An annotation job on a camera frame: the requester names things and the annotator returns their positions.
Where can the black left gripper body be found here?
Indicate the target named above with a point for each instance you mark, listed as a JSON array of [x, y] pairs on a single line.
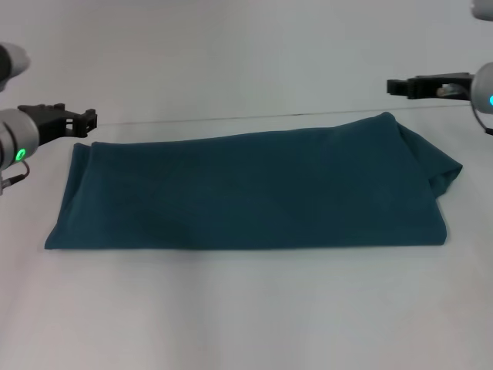
[[48, 121]]

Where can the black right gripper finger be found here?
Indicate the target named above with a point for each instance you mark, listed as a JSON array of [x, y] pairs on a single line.
[[398, 86]]

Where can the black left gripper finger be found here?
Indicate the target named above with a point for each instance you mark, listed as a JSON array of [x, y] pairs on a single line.
[[82, 122]]

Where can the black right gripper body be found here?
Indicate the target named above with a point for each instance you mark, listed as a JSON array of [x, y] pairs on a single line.
[[443, 85]]

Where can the blue shirt with FREE print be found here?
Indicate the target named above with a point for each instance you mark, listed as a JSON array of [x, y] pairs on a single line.
[[250, 185]]

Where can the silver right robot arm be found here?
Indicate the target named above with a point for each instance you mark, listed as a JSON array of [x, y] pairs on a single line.
[[483, 88]]

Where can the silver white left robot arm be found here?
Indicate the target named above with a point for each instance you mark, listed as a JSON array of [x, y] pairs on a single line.
[[17, 138]]

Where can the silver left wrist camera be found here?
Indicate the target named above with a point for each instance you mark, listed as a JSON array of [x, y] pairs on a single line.
[[11, 65]]

